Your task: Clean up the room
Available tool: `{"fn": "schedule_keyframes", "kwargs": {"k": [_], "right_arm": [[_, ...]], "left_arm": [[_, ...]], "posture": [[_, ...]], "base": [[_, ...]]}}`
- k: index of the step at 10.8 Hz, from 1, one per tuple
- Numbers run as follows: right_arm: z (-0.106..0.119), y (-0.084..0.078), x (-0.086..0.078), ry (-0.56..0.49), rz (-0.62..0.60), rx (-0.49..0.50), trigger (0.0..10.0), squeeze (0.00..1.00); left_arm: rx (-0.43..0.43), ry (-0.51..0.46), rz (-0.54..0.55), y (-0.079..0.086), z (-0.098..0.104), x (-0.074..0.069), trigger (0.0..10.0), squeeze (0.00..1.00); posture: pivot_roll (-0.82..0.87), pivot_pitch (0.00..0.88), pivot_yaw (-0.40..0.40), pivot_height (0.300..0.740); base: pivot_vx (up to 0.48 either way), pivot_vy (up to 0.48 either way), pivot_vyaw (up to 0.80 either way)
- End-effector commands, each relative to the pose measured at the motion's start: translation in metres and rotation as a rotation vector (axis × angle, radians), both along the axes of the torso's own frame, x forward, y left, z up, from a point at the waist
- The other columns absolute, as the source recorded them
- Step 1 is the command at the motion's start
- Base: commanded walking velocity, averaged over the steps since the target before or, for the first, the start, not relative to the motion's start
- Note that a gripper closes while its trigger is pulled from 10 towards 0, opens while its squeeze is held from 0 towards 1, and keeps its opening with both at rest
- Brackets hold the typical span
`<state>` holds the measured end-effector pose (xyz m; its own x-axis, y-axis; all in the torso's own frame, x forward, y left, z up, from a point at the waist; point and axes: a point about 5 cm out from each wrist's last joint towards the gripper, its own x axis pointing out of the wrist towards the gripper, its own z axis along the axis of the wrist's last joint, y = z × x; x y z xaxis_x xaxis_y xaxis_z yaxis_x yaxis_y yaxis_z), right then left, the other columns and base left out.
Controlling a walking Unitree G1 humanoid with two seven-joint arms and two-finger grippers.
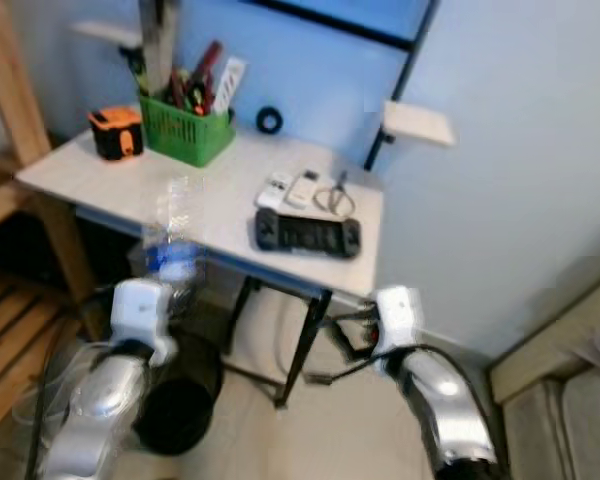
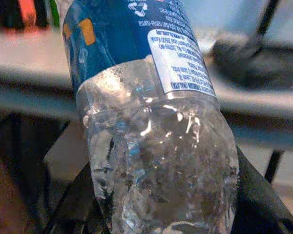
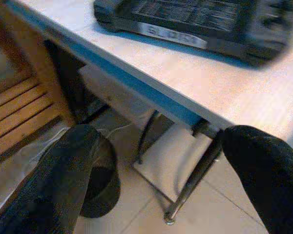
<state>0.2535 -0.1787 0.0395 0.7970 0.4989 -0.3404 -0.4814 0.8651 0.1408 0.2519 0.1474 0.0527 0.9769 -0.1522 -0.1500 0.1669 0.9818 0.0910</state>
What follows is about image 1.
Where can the clear plastic bottle blue label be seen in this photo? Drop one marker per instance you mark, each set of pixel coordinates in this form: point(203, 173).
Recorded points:
point(172, 258)

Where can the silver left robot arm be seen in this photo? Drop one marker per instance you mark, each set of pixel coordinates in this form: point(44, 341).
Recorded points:
point(105, 405)

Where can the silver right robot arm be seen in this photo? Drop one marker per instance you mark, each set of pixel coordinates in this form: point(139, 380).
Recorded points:
point(445, 395)

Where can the black power strip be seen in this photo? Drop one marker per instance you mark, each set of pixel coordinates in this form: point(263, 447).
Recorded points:
point(308, 234)

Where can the white remote control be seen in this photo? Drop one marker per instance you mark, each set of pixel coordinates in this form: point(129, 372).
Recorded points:
point(275, 190)
point(303, 188)

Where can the beige upholstered furniture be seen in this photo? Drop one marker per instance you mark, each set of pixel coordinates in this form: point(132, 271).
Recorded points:
point(550, 340)

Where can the black waste bin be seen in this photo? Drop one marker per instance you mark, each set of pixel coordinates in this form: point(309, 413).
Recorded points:
point(185, 400)

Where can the white table black legs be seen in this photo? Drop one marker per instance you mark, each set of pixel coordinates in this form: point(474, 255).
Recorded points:
point(220, 180)

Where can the white shelf board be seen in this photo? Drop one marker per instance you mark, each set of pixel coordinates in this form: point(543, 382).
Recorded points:
point(418, 123)
point(105, 34)

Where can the black tape roll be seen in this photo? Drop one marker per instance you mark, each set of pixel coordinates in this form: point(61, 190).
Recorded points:
point(259, 119)

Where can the green plastic basket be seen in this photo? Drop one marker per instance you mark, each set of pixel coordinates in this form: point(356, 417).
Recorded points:
point(185, 135)

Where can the orange and black tape measure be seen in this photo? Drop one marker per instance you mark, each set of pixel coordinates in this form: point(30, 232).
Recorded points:
point(116, 132)

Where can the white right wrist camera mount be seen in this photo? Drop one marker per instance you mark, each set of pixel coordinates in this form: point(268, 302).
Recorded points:
point(398, 320)

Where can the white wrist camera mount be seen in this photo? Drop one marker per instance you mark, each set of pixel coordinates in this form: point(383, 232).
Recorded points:
point(398, 320)
point(143, 318)

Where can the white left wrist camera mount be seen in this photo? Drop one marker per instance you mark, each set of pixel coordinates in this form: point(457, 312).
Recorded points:
point(143, 318)

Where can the wooden slatted frame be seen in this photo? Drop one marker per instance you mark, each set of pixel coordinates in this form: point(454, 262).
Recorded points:
point(5, 340)

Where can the black metal shelf frame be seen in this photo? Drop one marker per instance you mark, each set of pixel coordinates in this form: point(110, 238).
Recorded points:
point(395, 90)

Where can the wooden post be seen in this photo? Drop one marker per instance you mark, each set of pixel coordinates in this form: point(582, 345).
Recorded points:
point(10, 80)

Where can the grey metal post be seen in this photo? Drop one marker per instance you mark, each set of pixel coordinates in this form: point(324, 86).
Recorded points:
point(157, 40)

